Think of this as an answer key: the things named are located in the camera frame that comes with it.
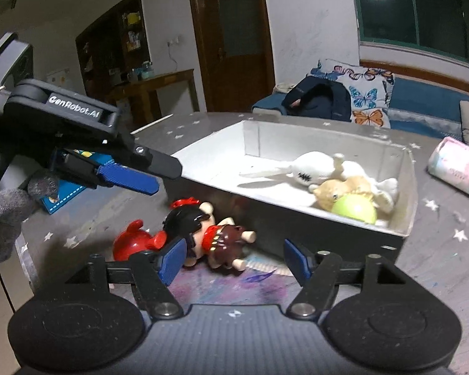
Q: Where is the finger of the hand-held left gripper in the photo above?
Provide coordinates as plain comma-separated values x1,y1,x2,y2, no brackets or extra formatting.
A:
105,131,183,180
50,147,159,195

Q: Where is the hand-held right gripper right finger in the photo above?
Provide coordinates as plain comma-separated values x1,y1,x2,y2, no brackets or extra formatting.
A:
284,239,411,319

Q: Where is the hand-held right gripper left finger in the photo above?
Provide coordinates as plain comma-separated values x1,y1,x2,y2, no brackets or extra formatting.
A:
64,237,188,319

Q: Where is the grey cardboard box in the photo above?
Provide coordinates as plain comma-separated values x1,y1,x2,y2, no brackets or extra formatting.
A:
171,120,419,271

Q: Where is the black-haired doll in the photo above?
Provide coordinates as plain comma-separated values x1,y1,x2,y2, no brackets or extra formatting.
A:
162,198,256,272

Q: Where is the tan peanut toy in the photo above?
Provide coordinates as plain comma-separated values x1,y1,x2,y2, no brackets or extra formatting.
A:
310,176,376,212

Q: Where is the green round toy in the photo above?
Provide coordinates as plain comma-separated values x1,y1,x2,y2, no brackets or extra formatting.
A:
331,193,378,225

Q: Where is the person's left hand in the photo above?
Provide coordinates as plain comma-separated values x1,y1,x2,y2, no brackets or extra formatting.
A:
0,133,59,265

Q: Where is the white fridge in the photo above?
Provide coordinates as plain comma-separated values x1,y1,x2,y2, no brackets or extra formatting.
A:
47,68,83,98

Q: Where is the red round toy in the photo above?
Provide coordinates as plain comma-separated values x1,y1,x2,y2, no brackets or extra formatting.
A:
113,220,169,262

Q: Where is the blue polka dot tissue box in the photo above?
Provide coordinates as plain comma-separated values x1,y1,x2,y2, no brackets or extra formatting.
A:
41,148,118,215

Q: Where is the wooden side table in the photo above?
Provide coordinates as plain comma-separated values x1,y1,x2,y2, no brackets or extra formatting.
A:
105,69,200,126

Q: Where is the dark wooden cabinet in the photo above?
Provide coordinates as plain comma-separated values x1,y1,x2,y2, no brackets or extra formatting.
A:
75,0,149,98

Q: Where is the grey star print tablecloth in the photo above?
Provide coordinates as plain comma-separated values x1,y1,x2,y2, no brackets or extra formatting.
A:
16,111,469,375

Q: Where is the brown wooden door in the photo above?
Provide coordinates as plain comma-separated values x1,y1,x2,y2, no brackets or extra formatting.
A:
185,0,276,113

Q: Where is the black backpack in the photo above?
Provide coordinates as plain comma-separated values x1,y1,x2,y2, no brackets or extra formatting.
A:
281,76,352,123

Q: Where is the butterfly print pillow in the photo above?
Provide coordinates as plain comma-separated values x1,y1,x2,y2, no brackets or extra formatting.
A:
310,59,396,129

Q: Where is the pink white tissue pack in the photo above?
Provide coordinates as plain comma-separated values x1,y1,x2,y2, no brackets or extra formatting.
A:
427,137,469,201

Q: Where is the blue sofa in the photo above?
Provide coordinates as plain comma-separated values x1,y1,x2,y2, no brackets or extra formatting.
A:
252,76,469,141

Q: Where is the green framed window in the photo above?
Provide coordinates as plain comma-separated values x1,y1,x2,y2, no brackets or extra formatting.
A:
350,0,469,66

